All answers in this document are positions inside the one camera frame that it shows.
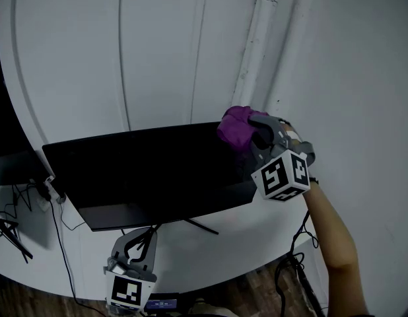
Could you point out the small lit phone screen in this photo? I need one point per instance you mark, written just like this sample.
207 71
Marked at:
161 303

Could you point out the purple cloth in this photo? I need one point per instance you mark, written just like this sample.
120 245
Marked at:
235 129

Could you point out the black computer monitor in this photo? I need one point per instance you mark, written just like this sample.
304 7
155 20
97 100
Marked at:
148 173

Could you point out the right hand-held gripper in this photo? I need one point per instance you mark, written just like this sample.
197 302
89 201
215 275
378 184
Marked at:
283 177

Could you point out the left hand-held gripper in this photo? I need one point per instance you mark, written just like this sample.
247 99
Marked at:
129 286

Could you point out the black folding stand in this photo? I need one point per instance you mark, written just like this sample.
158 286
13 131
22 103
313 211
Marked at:
9 234

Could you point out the person's right hand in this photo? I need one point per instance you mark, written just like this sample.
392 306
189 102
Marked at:
293 134

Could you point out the person's right forearm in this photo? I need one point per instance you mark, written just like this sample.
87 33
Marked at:
332 239

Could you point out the white power strip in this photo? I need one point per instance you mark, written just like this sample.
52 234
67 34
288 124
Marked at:
47 193

